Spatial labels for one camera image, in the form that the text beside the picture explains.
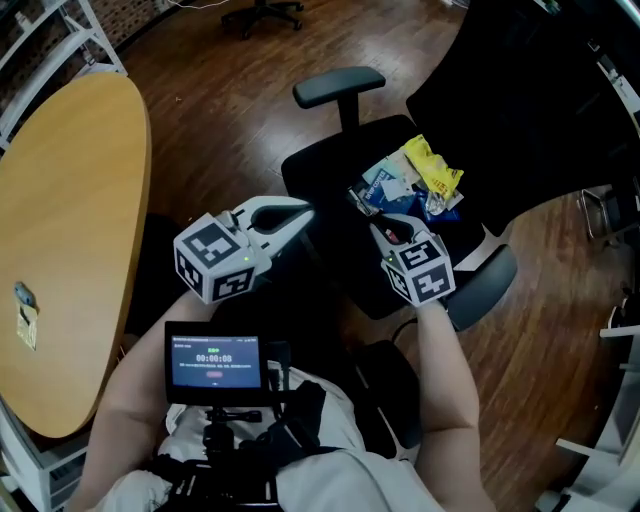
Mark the black mesh office chair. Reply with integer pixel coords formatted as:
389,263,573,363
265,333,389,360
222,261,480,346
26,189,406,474
280,0,640,334

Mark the person's left forearm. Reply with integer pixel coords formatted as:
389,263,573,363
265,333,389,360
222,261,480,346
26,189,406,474
64,287,217,512

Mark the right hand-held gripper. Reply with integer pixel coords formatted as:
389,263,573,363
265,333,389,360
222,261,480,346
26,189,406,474
368,212,457,307

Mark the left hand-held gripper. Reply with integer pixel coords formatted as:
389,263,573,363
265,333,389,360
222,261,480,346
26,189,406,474
173,195,316,305

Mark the round wooden table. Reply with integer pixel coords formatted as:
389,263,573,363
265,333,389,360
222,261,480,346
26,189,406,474
0,72,153,440

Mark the black chest monitor screen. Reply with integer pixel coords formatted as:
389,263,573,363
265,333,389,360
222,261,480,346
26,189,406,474
164,320,267,406

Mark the blue and silver snack packet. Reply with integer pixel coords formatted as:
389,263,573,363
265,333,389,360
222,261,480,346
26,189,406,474
397,192,461,225

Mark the person's white shirt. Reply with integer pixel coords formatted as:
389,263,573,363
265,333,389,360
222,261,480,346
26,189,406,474
104,364,441,512

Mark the black chest harness mount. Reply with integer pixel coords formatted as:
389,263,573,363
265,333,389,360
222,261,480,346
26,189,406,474
147,339,329,512

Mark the person's right forearm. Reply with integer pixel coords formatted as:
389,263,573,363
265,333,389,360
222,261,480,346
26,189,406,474
412,298,497,512

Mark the yellow snack packet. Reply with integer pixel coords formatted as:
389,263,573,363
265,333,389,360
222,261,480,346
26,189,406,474
402,133,465,202
14,298,40,351

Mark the white metal shelf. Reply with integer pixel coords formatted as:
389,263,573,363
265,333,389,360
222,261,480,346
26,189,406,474
0,0,126,151

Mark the white cabinet desk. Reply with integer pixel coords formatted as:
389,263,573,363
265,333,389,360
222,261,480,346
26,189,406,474
0,399,96,512

